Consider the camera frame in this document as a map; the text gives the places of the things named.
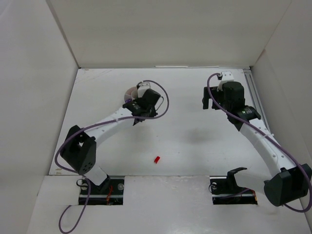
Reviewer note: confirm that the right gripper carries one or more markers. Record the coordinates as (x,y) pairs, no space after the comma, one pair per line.
(210,96)

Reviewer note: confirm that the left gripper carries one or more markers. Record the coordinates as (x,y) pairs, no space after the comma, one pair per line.
(136,106)

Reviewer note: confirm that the small red lego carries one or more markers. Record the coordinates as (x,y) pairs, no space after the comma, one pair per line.
(156,160)

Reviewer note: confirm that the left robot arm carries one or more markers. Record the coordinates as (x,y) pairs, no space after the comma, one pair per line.
(80,152)

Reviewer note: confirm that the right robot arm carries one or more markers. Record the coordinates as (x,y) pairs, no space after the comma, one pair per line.
(287,180)

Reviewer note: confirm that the white divided round container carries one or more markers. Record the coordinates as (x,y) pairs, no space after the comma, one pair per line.
(131,93)

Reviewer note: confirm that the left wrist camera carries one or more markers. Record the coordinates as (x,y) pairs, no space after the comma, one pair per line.
(142,87)

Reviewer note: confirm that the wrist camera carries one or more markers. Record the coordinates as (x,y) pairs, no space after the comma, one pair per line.
(224,77)
(142,87)

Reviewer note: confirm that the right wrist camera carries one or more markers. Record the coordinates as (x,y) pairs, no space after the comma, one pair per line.
(224,77)

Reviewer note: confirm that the aluminium rail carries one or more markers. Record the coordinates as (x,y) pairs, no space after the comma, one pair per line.
(255,95)

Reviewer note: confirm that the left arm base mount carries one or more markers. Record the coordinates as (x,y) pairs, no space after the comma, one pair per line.
(110,194)

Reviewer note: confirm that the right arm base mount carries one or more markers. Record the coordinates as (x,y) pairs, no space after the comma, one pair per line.
(225,190)

